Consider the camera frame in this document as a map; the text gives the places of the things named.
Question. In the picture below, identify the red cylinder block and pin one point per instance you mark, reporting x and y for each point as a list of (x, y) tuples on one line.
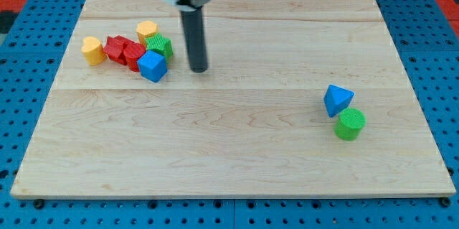
[(133, 52)]

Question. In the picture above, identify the yellow hexagon block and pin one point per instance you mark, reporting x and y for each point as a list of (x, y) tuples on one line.
[(146, 29)]

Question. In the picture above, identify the light wooden board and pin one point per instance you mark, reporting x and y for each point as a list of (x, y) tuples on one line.
[(253, 126)]

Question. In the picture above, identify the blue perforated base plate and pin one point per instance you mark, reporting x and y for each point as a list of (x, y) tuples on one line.
[(30, 56)]

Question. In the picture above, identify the green circle block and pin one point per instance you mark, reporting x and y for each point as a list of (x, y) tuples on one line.
[(349, 124)]

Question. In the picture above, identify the red angular block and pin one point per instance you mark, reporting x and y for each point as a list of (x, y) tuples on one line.
[(114, 48)]

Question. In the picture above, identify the blue cube block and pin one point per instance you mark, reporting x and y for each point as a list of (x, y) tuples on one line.
[(152, 66)]

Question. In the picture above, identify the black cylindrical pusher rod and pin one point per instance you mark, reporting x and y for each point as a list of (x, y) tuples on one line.
[(194, 36)]

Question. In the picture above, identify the green star block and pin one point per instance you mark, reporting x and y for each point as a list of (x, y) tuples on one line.
[(160, 44)]

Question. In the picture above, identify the yellow heart block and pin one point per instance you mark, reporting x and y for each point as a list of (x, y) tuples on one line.
[(92, 50)]

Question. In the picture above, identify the blue triangle block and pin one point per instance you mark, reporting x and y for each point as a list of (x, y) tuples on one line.
[(336, 99)]

